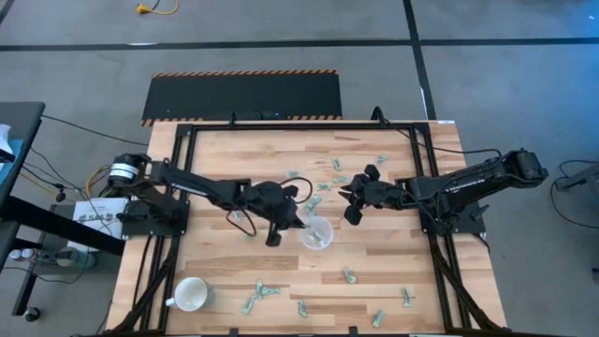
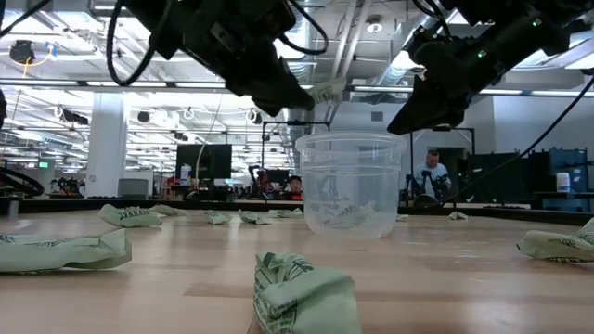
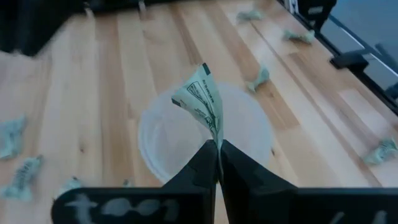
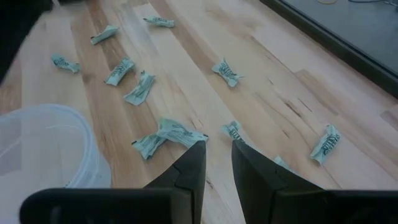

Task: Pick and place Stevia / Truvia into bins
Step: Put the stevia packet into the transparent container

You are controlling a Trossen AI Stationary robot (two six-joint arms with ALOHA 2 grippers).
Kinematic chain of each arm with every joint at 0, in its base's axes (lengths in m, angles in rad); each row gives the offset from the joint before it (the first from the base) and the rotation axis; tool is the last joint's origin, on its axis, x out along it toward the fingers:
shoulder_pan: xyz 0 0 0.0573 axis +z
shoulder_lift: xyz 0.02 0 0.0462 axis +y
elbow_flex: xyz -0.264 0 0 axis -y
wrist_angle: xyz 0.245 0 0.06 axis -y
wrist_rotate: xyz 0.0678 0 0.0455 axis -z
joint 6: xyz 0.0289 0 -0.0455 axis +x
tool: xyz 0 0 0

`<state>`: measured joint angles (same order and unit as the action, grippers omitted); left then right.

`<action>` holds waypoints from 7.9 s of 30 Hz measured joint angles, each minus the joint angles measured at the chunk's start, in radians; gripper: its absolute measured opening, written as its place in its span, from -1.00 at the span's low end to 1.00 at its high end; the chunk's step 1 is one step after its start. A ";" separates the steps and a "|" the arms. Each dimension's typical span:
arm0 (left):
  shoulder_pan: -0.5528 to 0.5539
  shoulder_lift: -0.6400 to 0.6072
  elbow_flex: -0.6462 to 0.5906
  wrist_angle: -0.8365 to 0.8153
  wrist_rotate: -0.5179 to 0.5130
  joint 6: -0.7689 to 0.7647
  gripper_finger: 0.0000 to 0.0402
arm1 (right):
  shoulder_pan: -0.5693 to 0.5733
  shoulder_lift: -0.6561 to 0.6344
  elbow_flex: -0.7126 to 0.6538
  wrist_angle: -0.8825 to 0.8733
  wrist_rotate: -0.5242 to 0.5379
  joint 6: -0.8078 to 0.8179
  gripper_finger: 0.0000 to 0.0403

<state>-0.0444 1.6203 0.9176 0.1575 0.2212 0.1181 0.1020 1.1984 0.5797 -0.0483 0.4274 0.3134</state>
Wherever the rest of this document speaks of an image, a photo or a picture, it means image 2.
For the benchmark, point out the silver spiral ventilation duct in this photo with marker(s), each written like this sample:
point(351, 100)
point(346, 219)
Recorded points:
point(304, 69)

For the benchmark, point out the grey cabinet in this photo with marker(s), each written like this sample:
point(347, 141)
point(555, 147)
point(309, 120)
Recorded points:
point(133, 188)

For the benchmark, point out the person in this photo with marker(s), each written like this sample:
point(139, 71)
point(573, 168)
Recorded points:
point(294, 185)
point(434, 174)

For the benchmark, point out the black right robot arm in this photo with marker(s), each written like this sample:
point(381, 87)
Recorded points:
point(557, 18)

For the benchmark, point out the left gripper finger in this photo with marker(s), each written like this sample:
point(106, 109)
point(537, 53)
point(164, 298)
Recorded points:
point(269, 81)
point(278, 107)

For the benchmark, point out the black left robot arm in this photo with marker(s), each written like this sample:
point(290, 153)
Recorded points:
point(144, 14)

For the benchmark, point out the clear plastic container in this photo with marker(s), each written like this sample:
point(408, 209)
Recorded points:
point(325, 158)

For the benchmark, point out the white wipes canister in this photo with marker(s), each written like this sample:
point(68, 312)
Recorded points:
point(563, 182)

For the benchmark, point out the blue cabinet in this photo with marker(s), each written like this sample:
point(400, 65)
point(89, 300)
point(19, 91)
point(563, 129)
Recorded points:
point(577, 183)

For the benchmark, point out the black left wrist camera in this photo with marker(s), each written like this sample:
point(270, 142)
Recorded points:
point(274, 18)

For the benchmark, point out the black monitor screen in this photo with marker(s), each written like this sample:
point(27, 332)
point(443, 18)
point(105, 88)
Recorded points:
point(204, 162)

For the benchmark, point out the black background rig frame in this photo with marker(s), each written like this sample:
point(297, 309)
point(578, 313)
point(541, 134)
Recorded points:
point(297, 123)

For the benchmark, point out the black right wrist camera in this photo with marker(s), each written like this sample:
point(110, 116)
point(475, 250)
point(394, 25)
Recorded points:
point(431, 42)

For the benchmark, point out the black ceiling speaker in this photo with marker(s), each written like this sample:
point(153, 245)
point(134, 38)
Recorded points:
point(21, 51)

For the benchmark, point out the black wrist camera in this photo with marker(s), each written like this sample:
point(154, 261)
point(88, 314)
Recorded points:
point(431, 42)
point(274, 18)

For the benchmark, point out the red black background machine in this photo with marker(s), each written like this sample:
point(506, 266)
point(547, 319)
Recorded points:
point(264, 178)

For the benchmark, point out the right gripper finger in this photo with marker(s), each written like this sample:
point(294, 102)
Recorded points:
point(429, 130)
point(431, 111)

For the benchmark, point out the white square pillar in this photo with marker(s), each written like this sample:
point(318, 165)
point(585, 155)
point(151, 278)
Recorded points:
point(107, 144)

